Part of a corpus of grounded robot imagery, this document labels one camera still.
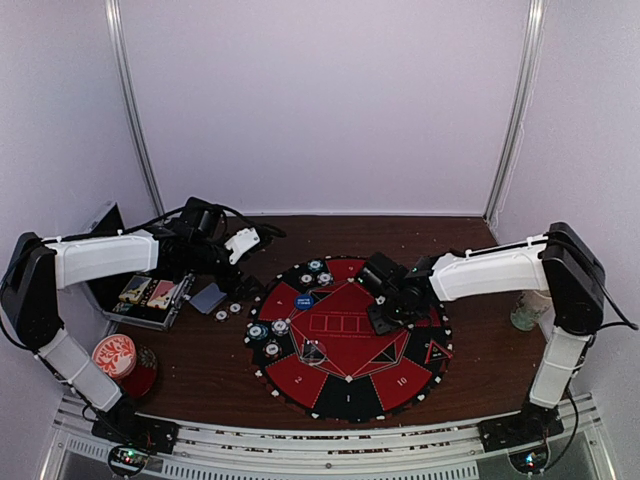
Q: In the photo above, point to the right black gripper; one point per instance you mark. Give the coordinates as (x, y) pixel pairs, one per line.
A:
(382, 327)

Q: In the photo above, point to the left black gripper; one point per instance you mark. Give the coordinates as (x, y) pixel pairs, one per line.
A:
(241, 287)

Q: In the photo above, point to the blue playing card deck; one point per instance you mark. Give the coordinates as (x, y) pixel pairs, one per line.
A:
(207, 299)

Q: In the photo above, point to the triangular all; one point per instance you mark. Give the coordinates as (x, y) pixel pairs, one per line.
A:
(436, 352)

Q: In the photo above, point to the red black chip stack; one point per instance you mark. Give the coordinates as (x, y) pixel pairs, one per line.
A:
(222, 316)

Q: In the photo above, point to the white chips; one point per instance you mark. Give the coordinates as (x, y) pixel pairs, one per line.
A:
(324, 278)
(280, 328)

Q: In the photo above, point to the green chips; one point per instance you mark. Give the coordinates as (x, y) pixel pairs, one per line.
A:
(315, 265)
(257, 332)

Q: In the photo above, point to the red black chips seat five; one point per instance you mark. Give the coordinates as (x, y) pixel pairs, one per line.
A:
(306, 279)

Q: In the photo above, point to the blue small blind button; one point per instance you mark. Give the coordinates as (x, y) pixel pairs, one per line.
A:
(304, 302)

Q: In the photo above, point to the red black chips seat three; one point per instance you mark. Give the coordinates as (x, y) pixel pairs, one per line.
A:
(272, 350)

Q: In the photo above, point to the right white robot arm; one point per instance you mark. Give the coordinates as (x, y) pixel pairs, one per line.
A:
(557, 262)

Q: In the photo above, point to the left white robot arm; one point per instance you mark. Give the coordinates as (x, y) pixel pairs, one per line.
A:
(199, 238)

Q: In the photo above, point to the red gold card box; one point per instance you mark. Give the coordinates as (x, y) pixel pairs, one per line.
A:
(162, 295)

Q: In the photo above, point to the aluminium poker case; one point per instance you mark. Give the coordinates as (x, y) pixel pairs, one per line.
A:
(103, 294)

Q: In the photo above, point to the black gold card box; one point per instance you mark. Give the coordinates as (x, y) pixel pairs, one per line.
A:
(134, 290)

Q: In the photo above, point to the round red black poker mat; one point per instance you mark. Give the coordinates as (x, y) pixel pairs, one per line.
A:
(366, 376)

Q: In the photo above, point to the red floral round tin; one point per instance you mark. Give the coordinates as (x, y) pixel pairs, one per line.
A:
(116, 356)

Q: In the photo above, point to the patterned paper cup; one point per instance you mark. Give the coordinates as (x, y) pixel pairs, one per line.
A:
(530, 306)

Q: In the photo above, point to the dark red round lid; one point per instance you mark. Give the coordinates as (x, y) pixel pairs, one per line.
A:
(142, 377)

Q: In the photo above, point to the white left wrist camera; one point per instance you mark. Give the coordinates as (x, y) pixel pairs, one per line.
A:
(241, 243)

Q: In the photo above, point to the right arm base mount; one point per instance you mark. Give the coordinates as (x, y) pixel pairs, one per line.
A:
(512, 432)

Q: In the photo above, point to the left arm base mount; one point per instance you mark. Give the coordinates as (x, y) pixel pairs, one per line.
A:
(124, 425)

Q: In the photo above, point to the front aluminium rail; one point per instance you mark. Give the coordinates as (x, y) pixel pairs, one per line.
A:
(444, 450)

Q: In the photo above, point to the left aluminium frame post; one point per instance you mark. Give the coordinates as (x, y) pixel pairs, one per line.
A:
(132, 114)

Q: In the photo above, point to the aluminium frame post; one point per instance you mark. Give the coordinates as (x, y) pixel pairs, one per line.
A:
(522, 94)
(132, 114)

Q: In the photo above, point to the right aluminium frame post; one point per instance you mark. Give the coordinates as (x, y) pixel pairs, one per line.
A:
(522, 94)

